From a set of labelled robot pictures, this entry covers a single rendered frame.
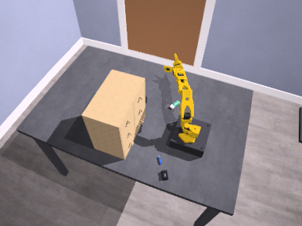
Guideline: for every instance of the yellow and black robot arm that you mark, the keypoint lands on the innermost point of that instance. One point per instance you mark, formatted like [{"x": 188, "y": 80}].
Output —
[{"x": 185, "y": 117}]

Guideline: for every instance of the black nine-volt battery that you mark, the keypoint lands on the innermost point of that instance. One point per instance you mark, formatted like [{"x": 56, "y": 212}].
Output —
[{"x": 164, "y": 174}]

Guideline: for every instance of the wooden chest of drawers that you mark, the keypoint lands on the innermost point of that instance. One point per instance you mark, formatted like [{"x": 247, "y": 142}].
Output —
[{"x": 107, "y": 110}]

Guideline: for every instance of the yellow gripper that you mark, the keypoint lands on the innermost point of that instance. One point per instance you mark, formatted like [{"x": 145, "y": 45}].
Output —
[{"x": 177, "y": 64}]

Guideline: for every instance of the white eraser with green sleeve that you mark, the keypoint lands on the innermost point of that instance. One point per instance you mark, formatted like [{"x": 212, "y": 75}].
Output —
[{"x": 175, "y": 104}]

